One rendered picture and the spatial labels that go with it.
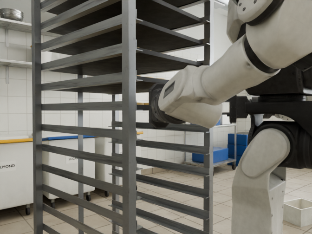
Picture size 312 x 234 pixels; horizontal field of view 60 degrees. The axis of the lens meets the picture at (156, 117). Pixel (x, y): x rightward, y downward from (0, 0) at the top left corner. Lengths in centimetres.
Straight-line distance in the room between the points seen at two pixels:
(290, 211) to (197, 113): 244
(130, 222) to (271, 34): 66
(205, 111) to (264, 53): 21
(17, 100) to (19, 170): 96
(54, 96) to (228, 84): 331
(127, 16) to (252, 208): 64
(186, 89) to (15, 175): 256
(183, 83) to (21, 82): 316
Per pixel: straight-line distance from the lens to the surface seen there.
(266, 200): 78
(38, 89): 131
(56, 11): 141
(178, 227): 134
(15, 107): 353
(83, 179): 106
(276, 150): 72
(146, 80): 88
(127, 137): 79
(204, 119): 55
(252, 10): 36
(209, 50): 117
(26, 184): 296
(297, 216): 288
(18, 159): 290
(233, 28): 75
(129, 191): 82
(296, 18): 37
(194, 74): 48
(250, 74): 40
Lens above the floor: 104
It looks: 1 degrees down
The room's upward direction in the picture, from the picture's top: straight up
